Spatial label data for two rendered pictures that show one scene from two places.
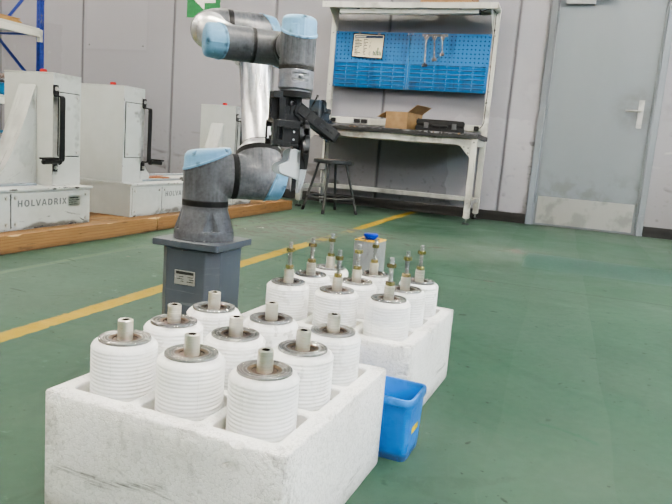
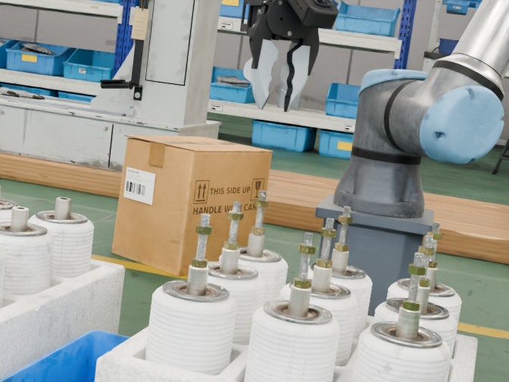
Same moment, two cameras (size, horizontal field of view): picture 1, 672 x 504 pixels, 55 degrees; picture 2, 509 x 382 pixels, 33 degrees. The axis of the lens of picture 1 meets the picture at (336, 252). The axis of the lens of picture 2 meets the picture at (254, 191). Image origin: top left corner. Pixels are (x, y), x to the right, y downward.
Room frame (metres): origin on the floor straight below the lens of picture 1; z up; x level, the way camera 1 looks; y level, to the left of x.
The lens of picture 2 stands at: (1.27, -1.06, 0.51)
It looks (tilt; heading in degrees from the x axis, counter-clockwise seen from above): 8 degrees down; 83
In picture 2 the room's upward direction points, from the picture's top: 8 degrees clockwise
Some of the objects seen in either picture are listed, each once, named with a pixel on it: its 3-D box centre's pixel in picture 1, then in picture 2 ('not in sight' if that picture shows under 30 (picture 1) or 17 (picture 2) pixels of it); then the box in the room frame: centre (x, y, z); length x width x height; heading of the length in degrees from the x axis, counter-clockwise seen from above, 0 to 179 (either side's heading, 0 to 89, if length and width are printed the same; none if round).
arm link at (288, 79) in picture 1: (296, 81); not in sight; (1.42, 0.11, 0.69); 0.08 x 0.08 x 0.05
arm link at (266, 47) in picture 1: (278, 48); not in sight; (1.51, 0.17, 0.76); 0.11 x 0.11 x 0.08; 20
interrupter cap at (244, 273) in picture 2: (336, 290); (228, 271); (1.38, -0.01, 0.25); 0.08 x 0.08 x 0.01
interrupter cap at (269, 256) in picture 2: (288, 282); (254, 255); (1.42, 0.10, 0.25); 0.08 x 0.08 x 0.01
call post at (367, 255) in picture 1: (365, 294); not in sight; (1.79, -0.09, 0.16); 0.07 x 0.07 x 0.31; 68
